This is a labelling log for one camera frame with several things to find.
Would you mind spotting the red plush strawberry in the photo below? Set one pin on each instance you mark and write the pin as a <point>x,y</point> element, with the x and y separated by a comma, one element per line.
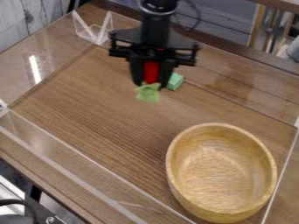
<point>147,92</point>

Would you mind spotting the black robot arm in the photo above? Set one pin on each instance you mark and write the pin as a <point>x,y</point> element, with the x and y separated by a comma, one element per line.
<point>156,17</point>

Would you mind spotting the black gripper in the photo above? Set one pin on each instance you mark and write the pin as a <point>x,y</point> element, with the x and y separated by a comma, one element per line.
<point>128,43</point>

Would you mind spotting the yellow metal frame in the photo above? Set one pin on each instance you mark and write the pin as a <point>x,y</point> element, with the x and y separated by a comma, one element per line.
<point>259,14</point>

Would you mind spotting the green rectangular block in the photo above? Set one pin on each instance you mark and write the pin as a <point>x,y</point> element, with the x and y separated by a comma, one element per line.
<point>175,81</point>

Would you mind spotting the clear acrylic tray wall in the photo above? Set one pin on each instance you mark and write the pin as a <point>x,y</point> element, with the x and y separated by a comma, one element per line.
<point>88,189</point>

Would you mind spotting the wooden bowl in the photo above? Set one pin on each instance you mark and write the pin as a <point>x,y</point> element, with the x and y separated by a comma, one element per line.
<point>220,172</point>

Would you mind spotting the clear acrylic corner bracket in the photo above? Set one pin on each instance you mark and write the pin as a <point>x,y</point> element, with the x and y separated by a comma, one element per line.
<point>93,33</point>

